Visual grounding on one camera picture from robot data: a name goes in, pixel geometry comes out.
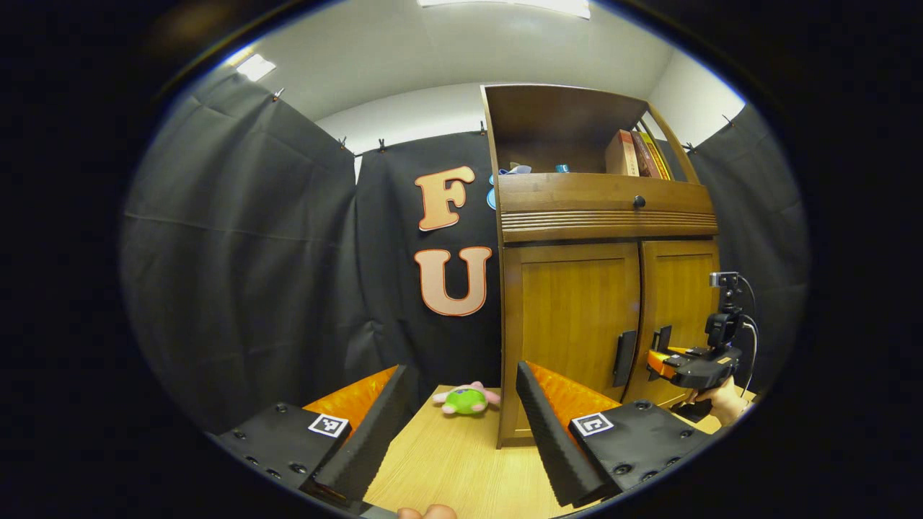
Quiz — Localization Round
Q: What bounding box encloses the large ceiling light panel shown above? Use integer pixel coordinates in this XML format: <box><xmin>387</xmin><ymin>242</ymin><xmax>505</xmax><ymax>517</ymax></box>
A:
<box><xmin>417</xmin><ymin>0</ymin><xmax>592</xmax><ymax>20</ymax></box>

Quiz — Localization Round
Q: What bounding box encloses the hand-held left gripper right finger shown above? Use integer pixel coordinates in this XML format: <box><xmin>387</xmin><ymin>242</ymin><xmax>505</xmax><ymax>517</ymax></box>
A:
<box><xmin>515</xmin><ymin>360</ymin><xmax>711</xmax><ymax>507</ymax></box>

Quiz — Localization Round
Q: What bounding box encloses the green and pink plush toy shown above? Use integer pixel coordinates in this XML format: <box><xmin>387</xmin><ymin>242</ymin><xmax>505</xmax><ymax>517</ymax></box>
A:
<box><xmin>431</xmin><ymin>381</ymin><xmax>502</xmax><ymax>417</ymax></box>

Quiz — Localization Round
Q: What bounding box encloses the wooden cabinet door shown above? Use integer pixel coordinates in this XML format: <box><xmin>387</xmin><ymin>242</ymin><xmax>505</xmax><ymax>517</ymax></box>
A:
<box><xmin>501</xmin><ymin>242</ymin><xmax>641</xmax><ymax>444</ymax></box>
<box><xmin>622</xmin><ymin>239</ymin><xmax>722</xmax><ymax>408</ymax></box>

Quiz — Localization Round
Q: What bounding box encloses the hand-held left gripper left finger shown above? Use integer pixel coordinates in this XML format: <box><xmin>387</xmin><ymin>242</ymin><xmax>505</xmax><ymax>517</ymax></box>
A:
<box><xmin>209</xmin><ymin>364</ymin><xmax>408</xmax><ymax>514</ymax></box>

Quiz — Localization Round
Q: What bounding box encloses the brown book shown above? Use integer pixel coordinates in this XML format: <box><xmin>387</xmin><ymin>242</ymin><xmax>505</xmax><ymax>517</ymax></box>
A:
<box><xmin>631</xmin><ymin>130</ymin><xmax>661</xmax><ymax>179</ymax></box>

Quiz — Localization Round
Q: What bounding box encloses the wooden drawer with black knob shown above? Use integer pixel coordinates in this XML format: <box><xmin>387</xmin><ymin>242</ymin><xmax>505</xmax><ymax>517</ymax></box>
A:
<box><xmin>498</xmin><ymin>173</ymin><xmax>720</xmax><ymax>244</ymax></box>

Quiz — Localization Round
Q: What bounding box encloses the beige book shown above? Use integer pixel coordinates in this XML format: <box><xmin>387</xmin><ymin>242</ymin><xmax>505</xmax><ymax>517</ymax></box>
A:
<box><xmin>604</xmin><ymin>130</ymin><xmax>641</xmax><ymax>177</ymax></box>

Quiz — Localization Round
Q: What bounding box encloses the wooden double-door shoe cabinet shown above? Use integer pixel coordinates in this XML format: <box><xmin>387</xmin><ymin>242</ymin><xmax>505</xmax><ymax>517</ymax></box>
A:
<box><xmin>480</xmin><ymin>84</ymin><xmax>722</xmax><ymax>450</ymax></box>

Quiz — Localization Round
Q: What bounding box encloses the small ceiling light panel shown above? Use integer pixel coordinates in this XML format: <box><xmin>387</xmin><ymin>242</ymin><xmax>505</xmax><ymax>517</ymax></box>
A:
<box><xmin>234</xmin><ymin>53</ymin><xmax>278</xmax><ymax>82</ymax></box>

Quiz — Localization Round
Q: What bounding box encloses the yellow book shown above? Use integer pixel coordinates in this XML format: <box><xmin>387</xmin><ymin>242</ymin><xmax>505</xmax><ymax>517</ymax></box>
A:
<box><xmin>640</xmin><ymin>131</ymin><xmax>675</xmax><ymax>181</ymax></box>

